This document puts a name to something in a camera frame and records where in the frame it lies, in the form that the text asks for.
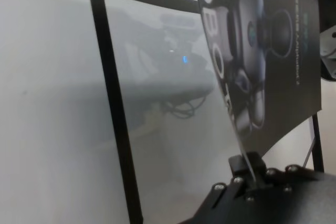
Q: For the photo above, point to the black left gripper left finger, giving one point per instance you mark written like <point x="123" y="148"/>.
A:
<point x="238" y="167"/>

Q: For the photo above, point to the black tape frame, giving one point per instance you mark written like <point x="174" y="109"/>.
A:
<point x="110" y="77"/>

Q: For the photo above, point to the black robot print poster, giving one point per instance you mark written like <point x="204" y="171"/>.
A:
<point x="275" y="77"/>

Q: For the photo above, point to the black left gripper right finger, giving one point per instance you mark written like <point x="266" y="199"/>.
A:
<point x="258" y="167"/>

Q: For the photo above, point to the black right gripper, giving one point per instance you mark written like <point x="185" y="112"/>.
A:
<point x="326" y="3"/>

